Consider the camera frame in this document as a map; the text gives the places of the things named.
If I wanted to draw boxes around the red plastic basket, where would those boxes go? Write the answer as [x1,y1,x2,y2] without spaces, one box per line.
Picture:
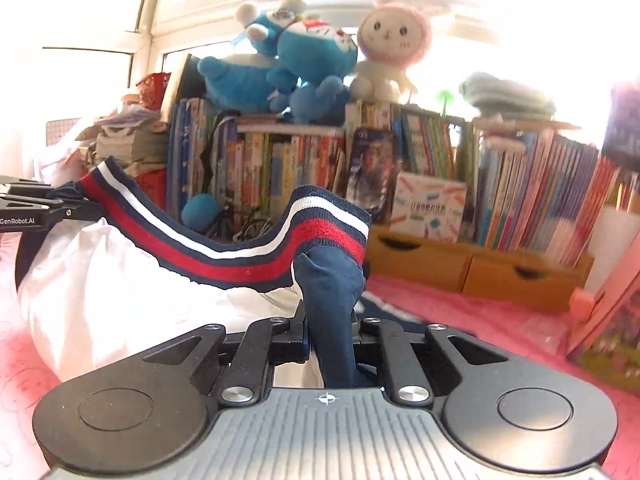
[135,72,172,111]

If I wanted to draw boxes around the white and navy jacket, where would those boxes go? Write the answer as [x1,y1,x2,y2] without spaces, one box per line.
[15,156,431,396]

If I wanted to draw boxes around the white box with pencil print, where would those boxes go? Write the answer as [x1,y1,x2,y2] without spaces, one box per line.
[390,170,468,243]

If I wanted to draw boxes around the light blue folded pouch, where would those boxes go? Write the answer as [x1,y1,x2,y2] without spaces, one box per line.
[459,71,557,121]

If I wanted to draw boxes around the row of green spined books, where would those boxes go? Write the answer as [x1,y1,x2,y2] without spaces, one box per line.
[345,100,476,181]

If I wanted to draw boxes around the row of red spined books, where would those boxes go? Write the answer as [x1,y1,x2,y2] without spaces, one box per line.
[470,127,626,266]

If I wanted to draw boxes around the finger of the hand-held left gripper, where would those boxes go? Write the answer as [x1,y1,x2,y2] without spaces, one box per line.
[47,185,105,222]

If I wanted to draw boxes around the flat lying book stack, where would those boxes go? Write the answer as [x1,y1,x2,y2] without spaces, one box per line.
[235,117,348,137]

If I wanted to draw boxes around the stack of papers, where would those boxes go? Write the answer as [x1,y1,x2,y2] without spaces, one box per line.
[75,105,171,178]

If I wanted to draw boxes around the white window frame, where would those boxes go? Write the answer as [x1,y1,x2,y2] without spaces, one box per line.
[0,0,640,86]

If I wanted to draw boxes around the black hanging strap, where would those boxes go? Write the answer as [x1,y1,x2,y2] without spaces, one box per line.
[200,114,236,196]

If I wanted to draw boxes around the blue plush ball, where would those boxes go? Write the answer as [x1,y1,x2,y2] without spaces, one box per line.
[181,192,223,233]

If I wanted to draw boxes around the black smartphone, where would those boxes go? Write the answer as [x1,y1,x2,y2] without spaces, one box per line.
[345,127,403,211]

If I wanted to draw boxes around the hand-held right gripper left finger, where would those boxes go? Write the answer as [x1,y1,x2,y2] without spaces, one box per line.
[142,300,308,406]

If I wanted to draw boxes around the dark blue printed package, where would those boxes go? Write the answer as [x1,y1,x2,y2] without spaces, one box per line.
[600,80,640,173]

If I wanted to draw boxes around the small blue cat plush toy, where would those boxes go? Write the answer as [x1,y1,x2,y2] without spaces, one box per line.
[234,0,308,58]

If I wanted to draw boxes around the large blue cat plush toy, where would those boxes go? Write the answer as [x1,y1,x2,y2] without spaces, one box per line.
[266,19,359,126]

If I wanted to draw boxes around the miniature bicycle model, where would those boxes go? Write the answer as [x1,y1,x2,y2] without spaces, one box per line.
[210,200,281,241]

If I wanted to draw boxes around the blue whale plush toy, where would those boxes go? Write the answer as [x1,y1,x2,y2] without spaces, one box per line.
[196,54,283,115]

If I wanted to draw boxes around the row of colourful picture books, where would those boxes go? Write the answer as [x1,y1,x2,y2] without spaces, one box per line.
[215,127,351,221]

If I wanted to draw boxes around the white paper sheets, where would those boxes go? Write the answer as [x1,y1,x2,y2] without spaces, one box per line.
[37,132,98,193]

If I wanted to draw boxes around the clear plastic wrapper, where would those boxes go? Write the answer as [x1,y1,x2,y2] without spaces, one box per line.
[522,316,568,353]

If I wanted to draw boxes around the green plant toy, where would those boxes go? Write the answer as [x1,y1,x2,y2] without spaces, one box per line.
[435,87,458,118]

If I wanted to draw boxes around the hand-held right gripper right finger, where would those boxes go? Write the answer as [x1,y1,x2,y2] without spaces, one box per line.
[352,310,508,407]

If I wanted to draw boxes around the wooden drawer organizer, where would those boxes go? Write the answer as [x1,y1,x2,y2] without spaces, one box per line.
[362,222,596,311]

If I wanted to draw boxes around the red plastic crate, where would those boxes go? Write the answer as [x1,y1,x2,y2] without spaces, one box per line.
[132,169,168,211]

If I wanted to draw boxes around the pink house model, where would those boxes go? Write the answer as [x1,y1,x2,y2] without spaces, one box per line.
[567,245,640,391]

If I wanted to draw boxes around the pink rabbit plush toy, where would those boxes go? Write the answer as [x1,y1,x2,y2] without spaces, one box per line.
[348,0,433,106]

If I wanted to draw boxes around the row of tall blue books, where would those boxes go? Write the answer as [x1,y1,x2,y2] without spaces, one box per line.
[167,97,221,221]

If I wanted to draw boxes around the pink rabbit print blanket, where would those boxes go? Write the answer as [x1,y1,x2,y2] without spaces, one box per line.
[0,230,640,480]

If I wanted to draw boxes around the white wire grid panel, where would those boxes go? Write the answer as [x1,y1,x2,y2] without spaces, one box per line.
[45,117,81,148]

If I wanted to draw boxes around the white container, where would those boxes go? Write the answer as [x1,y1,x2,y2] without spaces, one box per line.
[584,204,636,293]

